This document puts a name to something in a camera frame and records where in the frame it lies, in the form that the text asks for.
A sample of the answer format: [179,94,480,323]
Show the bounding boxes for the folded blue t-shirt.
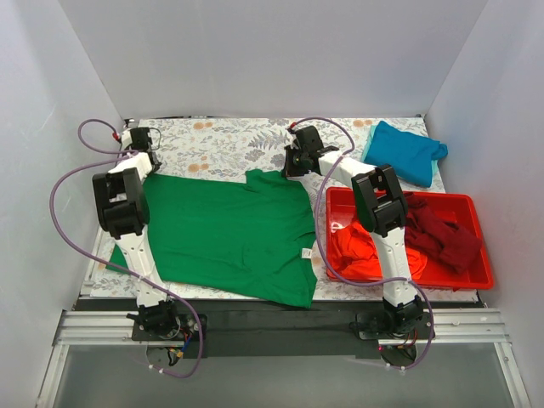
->
[366,120,449,187]

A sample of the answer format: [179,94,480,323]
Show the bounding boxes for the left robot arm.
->
[92,127,181,340]

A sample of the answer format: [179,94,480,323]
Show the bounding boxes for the orange-red t-shirt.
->
[329,220,428,281]

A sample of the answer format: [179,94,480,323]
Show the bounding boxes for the floral tablecloth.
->
[81,117,428,301]

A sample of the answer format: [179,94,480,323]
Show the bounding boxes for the dark red t-shirt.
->
[405,192,483,274]

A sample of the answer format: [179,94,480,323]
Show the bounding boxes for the red plastic bin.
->
[326,187,493,291]

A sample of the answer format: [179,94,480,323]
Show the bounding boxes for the aluminium frame rail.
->
[36,308,530,407]

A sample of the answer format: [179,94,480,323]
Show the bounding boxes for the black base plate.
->
[127,298,409,360]

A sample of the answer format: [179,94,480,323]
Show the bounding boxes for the folded light teal t-shirt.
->
[360,124,440,188]

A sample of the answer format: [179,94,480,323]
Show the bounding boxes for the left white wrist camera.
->
[112,130,132,146]

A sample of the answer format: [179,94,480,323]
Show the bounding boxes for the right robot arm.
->
[281,121,424,335]

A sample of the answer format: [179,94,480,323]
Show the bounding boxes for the green t-shirt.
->
[105,168,319,309]

